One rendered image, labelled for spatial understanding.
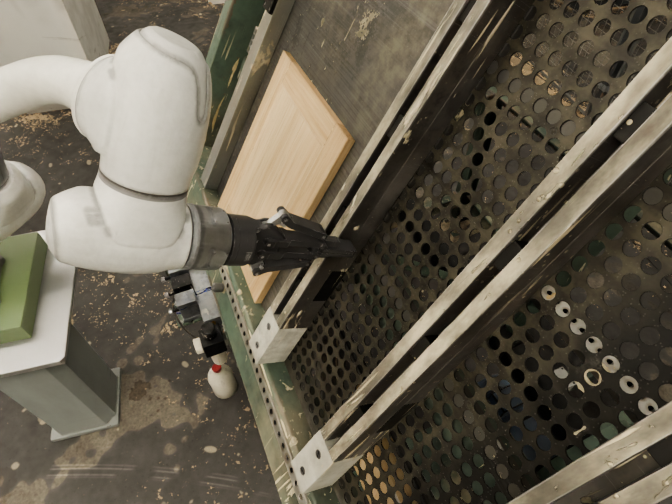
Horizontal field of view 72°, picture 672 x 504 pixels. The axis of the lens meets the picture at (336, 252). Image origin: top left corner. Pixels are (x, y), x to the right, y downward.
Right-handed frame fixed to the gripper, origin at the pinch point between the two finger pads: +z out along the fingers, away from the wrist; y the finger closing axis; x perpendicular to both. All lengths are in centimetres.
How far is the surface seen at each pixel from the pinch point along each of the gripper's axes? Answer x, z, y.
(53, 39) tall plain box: 283, -20, -100
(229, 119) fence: 66, 5, -15
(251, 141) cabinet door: 53, 7, -13
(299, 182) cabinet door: 26.9, 7.0, -5.9
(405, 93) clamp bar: 6.5, 1.5, 26.0
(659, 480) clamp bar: -48, 1, 19
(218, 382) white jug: 41, 28, -112
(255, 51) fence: 66, 5, 5
